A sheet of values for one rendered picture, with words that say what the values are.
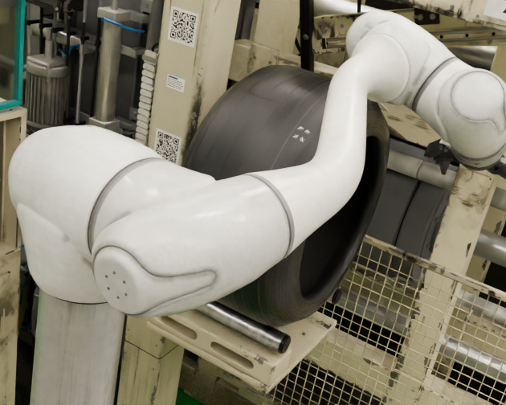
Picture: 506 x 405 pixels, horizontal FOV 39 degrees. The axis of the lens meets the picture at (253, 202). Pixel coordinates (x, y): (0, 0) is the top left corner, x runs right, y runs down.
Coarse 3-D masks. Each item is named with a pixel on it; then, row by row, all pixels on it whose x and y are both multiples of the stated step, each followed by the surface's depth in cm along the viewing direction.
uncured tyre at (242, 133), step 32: (224, 96) 153; (256, 96) 149; (288, 96) 148; (320, 96) 148; (224, 128) 146; (256, 128) 144; (288, 128) 142; (320, 128) 142; (384, 128) 165; (192, 160) 147; (224, 160) 144; (256, 160) 141; (288, 160) 139; (384, 160) 172; (352, 224) 188; (288, 256) 143; (320, 256) 189; (352, 256) 180; (256, 288) 147; (288, 288) 149; (320, 288) 173; (256, 320) 159; (288, 320) 160
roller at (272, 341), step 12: (204, 312) 171; (216, 312) 169; (228, 312) 168; (228, 324) 168; (240, 324) 166; (252, 324) 165; (252, 336) 165; (264, 336) 163; (276, 336) 163; (288, 336) 163; (276, 348) 162
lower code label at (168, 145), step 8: (160, 136) 172; (168, 136) 171; (176, 136) 170; (160, 144) 173; (168, 144) 172; (176, 144) 170; (160, 152) 174; (168, 152) 172; (176, 152) 171; (168, 160) 173; (176, 160) 172
